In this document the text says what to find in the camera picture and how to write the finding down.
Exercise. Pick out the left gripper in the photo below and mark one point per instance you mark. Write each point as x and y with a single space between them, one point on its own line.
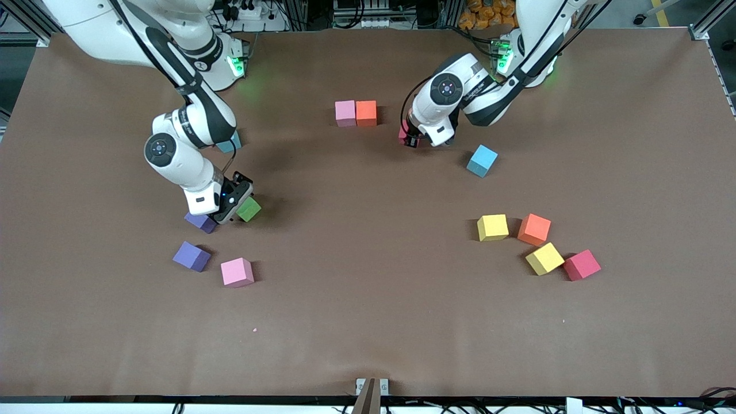
411 140

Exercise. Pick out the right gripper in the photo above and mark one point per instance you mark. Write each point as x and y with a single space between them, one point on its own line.
237 188

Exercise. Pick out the magenta foam cube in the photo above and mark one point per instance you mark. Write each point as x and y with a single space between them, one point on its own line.
582 264
403 133

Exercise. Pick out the green foam cube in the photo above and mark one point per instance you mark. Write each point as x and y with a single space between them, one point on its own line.
251 210

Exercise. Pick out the orange foam cube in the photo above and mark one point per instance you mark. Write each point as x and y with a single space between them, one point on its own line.
534 229
366 112

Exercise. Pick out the purple foam cube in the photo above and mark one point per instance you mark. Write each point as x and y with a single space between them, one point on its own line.
200 222
191 256

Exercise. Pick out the pink foam cube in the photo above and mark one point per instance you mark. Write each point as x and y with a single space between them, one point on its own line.
345 112
237 272

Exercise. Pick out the yellow foam cube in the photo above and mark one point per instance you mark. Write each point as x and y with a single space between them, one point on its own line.
544 259
493 227

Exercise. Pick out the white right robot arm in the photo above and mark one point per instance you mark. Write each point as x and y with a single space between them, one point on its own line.
190 169

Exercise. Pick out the blue foam cube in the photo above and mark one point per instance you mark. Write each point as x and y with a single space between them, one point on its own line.
482 160
231 146

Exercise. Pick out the white electrical device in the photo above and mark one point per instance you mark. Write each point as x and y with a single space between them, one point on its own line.
374 23

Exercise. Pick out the orange snack bag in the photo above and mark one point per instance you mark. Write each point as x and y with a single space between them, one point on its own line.
483 16

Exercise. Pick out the brown paper table cover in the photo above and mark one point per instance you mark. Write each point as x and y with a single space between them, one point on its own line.
368 287

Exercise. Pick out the white power strip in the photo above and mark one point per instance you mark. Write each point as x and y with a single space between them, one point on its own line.
256 23

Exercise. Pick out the small metal bracket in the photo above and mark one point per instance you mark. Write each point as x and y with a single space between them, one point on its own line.
384 386

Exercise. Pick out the brown post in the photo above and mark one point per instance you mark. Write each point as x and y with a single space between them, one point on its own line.
368 399

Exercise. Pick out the aluminium frame profile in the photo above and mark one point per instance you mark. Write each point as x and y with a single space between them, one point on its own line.
26 23
713 20

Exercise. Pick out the aluminium table side rail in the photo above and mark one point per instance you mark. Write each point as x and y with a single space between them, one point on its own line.
721 80

